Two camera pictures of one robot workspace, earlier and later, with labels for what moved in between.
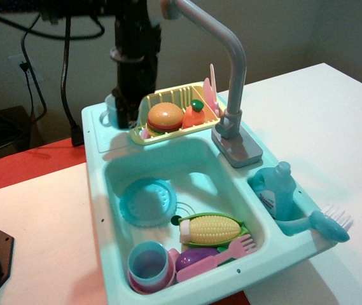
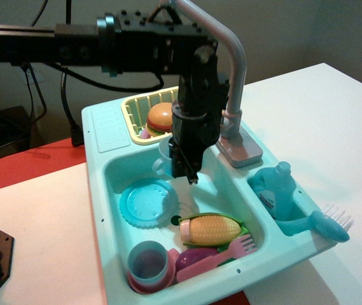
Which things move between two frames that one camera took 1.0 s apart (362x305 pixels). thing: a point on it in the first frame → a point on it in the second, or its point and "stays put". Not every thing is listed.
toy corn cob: (209, 229) stays put
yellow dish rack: (181, 96) stays put
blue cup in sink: (147, 262) stays put
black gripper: (137, 42) → (196, 119)
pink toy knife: (205, 265) stays put
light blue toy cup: (111, 105) → (163, 166)
